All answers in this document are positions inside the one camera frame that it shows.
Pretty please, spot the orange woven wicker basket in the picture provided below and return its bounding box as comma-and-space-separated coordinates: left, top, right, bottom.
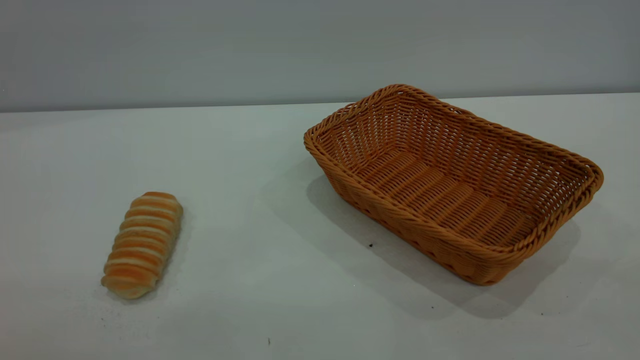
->
303, 83, 605, 286

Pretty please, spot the striped long bread roll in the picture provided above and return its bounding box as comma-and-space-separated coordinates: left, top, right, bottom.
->
101, 191, 184, 300

